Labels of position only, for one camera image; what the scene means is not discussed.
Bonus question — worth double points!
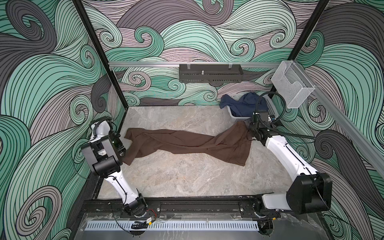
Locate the brown trousers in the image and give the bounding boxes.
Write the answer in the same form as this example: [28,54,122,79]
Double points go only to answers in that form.
[123,122,253,166]

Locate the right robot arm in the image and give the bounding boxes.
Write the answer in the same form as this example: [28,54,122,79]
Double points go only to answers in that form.
[249,111,333,214]

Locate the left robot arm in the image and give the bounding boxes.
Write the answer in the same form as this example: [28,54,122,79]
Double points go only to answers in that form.
[81,117,148,216]

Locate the navy blue trousers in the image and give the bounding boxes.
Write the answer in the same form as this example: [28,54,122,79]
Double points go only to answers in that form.
[219,93,269,117]

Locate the white plastic laundry basket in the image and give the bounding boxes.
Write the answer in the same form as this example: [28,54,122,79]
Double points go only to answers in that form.
[223,95,280,121]

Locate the clear plastic wall bin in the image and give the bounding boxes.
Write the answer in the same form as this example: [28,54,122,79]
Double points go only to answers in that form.
[271,61,315,109]

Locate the aluminium rail right wall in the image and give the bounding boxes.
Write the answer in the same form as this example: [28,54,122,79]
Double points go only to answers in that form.
[292,61,384,176]

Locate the aluminium rail wall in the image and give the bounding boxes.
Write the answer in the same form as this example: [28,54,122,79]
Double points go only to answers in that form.
[108,61,281,68]
[292,61,384,176]

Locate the black perforated wall tray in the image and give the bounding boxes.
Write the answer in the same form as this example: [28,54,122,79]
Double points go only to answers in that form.
[179,65,244,84]

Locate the aluminium rail back wall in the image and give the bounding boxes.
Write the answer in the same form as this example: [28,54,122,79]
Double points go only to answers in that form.
[108,61,281,68]

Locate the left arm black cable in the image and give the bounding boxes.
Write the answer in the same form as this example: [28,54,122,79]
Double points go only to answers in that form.
[89,116,119,142]

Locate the white slotted cable duct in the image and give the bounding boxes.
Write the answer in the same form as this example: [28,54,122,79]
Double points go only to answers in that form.
[85,220,259,232]

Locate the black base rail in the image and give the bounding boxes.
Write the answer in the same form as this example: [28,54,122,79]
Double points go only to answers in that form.
[80,195,292,220]

